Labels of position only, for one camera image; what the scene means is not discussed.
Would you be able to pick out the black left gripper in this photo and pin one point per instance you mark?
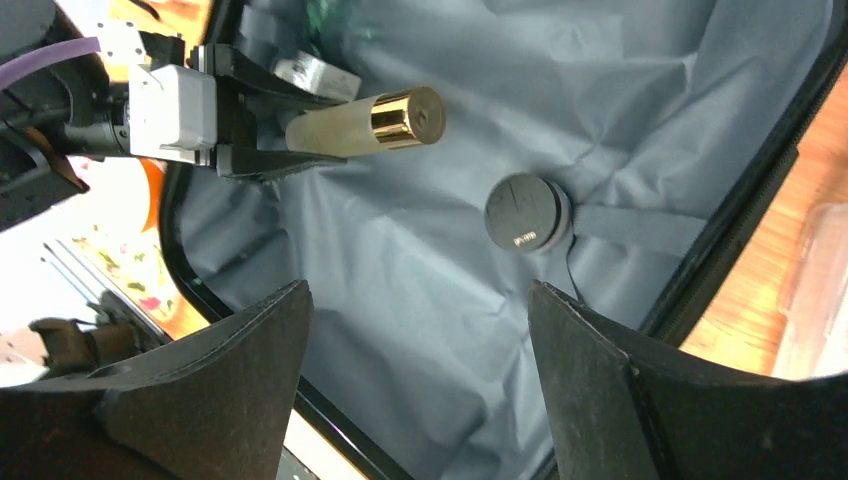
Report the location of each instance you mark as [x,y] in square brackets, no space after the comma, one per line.
[234,153]

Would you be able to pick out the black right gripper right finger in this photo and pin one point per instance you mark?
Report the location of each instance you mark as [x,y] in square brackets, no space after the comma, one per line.
[622,405]

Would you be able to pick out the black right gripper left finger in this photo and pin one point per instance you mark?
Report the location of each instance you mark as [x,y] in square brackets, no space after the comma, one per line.
[212,405]

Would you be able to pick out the small silver white box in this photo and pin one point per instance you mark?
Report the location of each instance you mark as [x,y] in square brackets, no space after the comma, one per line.
[318,77]

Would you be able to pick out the beige gold cosmetic tube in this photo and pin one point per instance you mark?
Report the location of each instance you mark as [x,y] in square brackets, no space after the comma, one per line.
[390,121]

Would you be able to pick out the round black compact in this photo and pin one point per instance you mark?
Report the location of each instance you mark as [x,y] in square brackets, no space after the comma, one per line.
[526,213]

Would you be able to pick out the yellow cartoon hard-shell suitcase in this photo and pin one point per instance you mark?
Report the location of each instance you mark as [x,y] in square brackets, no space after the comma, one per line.
[666,123]

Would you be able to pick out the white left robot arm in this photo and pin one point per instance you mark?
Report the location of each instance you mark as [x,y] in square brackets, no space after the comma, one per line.
[127,92]

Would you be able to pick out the floral tray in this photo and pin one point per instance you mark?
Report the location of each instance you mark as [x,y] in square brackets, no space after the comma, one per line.
[135,265]

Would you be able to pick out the white drawer organizer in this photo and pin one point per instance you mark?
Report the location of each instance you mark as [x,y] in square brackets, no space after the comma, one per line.
[814,303]

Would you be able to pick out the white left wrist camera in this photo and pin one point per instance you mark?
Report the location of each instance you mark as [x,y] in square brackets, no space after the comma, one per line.
[172,113]

